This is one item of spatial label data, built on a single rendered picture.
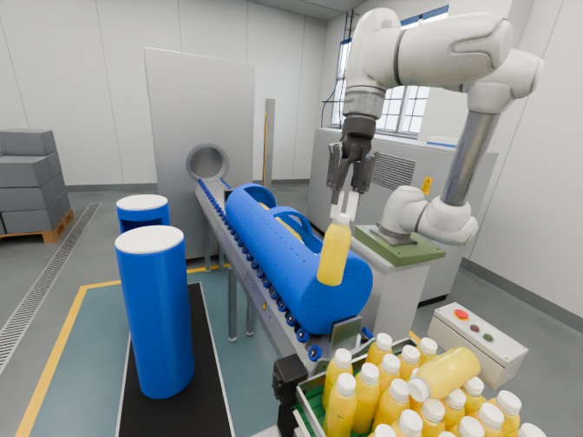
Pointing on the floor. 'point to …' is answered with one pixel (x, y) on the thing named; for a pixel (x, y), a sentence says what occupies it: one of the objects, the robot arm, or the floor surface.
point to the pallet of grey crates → (32, 185)
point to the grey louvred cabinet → (421, 172)
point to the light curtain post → (268, 142)
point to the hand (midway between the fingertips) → (343, 205)
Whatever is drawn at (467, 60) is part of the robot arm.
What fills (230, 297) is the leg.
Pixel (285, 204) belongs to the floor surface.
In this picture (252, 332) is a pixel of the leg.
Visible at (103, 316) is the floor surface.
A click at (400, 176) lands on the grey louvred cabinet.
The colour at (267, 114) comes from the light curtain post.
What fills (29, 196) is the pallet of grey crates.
